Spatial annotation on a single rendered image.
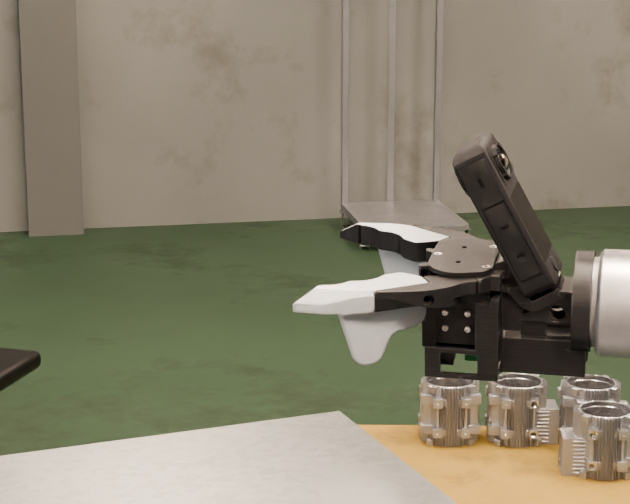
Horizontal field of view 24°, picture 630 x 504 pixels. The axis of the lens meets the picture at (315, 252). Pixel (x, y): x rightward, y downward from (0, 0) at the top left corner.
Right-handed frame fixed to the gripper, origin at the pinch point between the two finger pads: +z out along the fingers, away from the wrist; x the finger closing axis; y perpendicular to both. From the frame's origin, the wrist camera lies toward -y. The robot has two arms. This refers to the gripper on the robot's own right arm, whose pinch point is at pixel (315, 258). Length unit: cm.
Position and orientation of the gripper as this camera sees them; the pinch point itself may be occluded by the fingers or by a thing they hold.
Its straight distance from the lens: 106.0
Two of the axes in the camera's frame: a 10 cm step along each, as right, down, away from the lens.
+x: 2.4, -3.5, 9.1
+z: -9.7, -0.5, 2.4
